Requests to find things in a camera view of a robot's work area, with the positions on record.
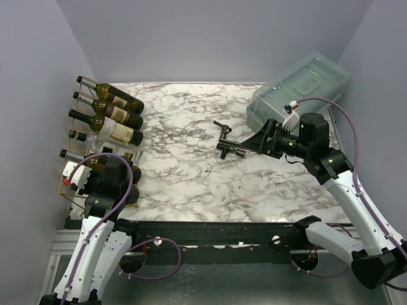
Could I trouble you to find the clear square glass bottle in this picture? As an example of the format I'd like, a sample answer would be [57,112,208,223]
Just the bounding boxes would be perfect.
[68,130,143,163]

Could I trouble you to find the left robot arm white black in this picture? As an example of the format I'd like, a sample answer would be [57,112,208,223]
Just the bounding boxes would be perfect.
[39,153,141,304]

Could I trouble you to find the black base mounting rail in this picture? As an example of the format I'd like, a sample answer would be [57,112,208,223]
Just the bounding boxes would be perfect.
[116,219,322,273]

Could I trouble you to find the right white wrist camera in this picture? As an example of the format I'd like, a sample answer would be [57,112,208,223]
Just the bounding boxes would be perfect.
[282,100,300,130]

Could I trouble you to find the green wine bottle brown label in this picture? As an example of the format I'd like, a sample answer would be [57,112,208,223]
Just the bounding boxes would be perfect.
[72,91,144,130]

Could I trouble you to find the dark metal lever corkscrew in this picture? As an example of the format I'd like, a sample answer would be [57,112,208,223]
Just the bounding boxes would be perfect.
[213,120,247,150]

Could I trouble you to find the gold wire wine rack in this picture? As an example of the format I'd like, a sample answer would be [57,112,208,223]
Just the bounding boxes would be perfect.
[57,76,141,211]

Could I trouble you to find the clear plastic storage box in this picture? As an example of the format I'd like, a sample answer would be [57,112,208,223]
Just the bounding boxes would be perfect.
[246,51,349,132]

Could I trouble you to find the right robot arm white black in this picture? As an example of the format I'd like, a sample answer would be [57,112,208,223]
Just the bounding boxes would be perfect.
[242,112,406,289]

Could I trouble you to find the green wine bottle silver neck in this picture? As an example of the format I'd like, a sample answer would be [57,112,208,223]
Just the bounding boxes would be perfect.
[76,76,144,115]

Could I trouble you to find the green wine bottle white label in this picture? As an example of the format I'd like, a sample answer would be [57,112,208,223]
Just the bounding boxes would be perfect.
[68,109,144,146]

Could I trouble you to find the black T-handle corkscrew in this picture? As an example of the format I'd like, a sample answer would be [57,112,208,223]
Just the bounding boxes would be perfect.
[216,143,246,159]

